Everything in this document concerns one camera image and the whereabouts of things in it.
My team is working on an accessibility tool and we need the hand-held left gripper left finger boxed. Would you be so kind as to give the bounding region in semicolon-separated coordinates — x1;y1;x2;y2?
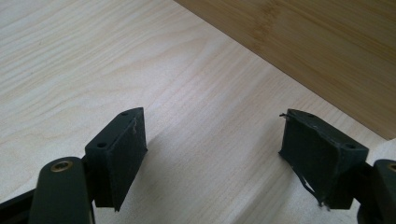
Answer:
84;106;149;213

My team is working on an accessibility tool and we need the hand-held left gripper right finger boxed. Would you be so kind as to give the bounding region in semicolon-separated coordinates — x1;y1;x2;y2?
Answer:
278;108;370;211

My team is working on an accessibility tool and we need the wooden box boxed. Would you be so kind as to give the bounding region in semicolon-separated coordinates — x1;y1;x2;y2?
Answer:
173;0;396;141

